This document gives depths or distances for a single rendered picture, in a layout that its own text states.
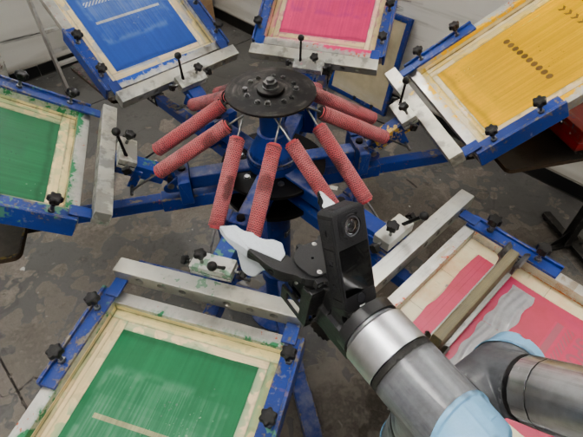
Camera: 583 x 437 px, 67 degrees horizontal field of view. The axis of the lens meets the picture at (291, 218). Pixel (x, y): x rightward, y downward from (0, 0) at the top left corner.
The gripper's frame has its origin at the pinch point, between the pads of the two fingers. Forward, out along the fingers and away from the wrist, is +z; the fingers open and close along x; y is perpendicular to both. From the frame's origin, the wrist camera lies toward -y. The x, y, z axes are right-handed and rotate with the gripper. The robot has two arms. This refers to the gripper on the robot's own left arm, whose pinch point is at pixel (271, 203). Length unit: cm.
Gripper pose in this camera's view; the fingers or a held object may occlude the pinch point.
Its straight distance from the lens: 57.0
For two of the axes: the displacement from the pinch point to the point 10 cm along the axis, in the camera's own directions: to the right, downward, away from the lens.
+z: -5.6, -6.1, 5.7
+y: -1.1, 7.3, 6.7
